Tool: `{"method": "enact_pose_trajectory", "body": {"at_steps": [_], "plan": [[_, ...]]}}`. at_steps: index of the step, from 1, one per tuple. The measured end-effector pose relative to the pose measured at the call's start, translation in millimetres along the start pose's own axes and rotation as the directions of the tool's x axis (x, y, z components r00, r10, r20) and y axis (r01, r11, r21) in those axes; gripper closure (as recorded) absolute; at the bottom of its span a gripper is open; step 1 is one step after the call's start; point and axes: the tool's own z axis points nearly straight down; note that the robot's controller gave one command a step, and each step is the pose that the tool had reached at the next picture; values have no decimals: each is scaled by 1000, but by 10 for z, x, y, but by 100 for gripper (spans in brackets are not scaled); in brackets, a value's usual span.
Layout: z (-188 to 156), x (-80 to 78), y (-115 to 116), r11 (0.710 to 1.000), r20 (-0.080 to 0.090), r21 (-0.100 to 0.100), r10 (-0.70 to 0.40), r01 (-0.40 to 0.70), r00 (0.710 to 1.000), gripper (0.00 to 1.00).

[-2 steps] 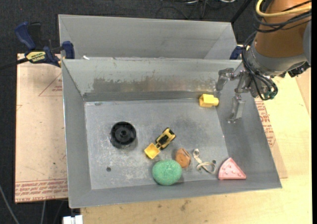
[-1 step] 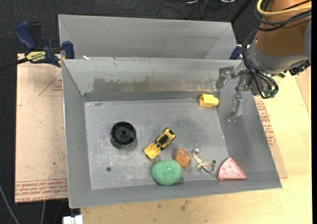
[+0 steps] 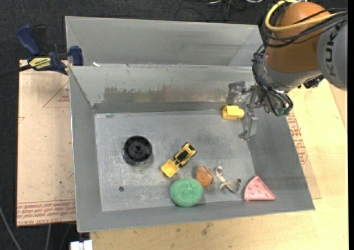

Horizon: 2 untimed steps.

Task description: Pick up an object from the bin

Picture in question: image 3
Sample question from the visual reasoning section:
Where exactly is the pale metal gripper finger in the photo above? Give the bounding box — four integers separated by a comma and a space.
228, 80, 247, 106
238, 109, 260, 142

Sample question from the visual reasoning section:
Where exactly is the yellow plastic block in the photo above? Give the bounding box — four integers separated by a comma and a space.
222, 104, 246, 121

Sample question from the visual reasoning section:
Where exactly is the pink toy wedge slice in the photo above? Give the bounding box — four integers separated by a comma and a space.
243, 175, 276, 202

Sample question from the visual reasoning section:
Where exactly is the orange-brown toy ball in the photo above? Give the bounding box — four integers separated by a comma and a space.
195, 165, 214, 189

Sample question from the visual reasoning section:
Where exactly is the yellow and black toy loader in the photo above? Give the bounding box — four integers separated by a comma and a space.
160, 142, 197, 179

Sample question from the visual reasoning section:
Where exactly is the grey metal bin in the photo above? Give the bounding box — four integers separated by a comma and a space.
65, 15, 316, 233

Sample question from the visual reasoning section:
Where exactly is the green round sponge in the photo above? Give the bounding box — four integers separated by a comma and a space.
169, 178, 204, 208

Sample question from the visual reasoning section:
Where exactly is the black round plastic wheel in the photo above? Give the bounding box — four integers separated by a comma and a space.
122, 135, 153, 166

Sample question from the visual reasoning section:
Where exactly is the brown cardboard board red print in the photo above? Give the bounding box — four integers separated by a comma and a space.
16, 59, 323, 228

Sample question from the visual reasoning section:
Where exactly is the black cylinder on white bracket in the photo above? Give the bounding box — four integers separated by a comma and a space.
298, 74, 325, 90

